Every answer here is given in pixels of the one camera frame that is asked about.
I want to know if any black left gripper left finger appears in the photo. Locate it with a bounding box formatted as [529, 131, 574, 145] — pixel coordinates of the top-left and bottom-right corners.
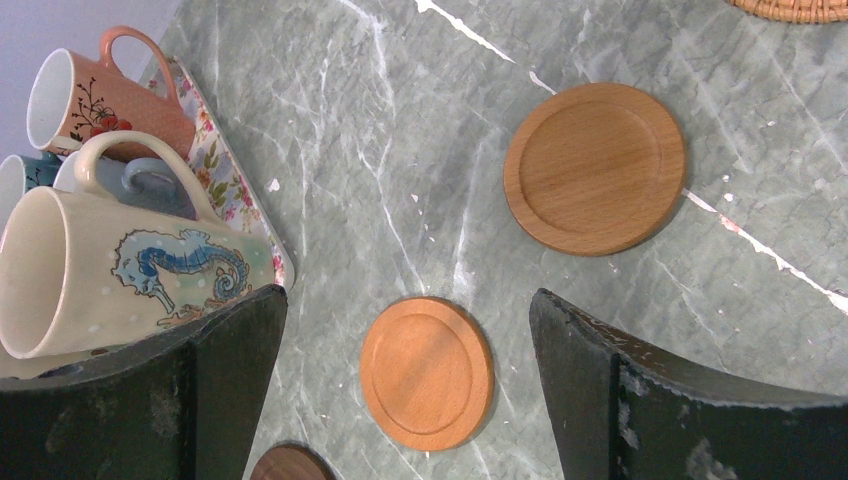
[1, 284, 288, 479]

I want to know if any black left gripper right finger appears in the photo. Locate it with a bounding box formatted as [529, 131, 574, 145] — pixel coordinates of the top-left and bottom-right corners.
[529, 289, 847, 479]

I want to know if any dark walnut wooden coaster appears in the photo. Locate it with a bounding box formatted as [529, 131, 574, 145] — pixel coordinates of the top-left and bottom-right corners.
[249, 443, 335, 480]

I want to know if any light wooden coaster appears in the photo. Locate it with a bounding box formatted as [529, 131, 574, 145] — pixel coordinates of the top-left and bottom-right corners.
[503, 82, 687, 256]
[359, 296, 495, 451]

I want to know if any woven rattan coaster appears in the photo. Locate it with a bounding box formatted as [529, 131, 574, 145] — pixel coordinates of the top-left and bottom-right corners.
[728, 0, 847, 24]

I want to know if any cream seahorse mug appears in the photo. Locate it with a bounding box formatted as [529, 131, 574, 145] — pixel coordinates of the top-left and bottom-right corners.
[1, 131, 276, 359]

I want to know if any cream coral pattern mug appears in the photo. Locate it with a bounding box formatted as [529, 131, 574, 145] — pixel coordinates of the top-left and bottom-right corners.
[0, 345, 124, 379]

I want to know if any floral serving tray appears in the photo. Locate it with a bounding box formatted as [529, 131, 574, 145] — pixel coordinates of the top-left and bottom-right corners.
[148, 57, 296, 291]

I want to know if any small light blue mug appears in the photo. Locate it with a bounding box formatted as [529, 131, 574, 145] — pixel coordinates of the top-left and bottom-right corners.
[71, 157, 196, 221]

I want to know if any teal blue mug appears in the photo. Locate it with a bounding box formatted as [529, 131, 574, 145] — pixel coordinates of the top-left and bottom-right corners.
[1, 152, 61, 230]

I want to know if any orange floral mug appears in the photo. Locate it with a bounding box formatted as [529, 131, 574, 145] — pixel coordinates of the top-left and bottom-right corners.
[26, 26, 195, 158]

